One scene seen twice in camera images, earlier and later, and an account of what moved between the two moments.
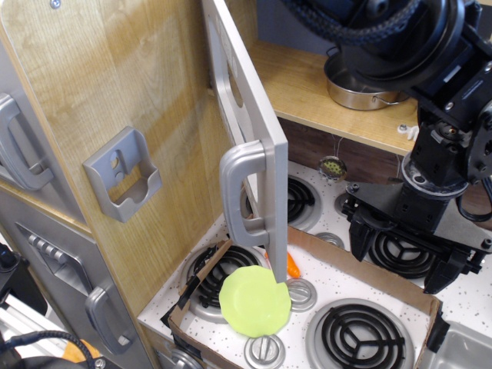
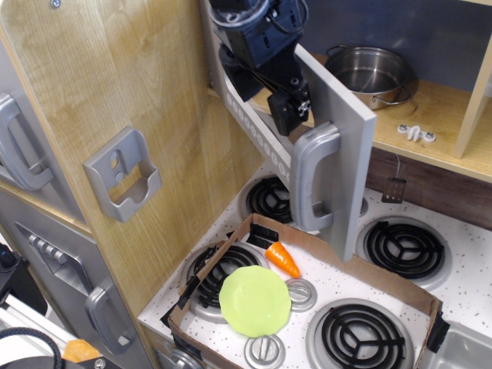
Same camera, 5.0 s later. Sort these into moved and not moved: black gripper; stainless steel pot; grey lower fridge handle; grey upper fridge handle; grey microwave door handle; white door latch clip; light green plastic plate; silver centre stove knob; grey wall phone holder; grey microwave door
Moved: grey microwave door; grey microwave door handle; black gripper
Not moved: stainless steel pot; silver centre stove knob; grey lower fridge handle; grey wall phone holder; light green plastic plate; white door latch clip; grey upper fridge handle
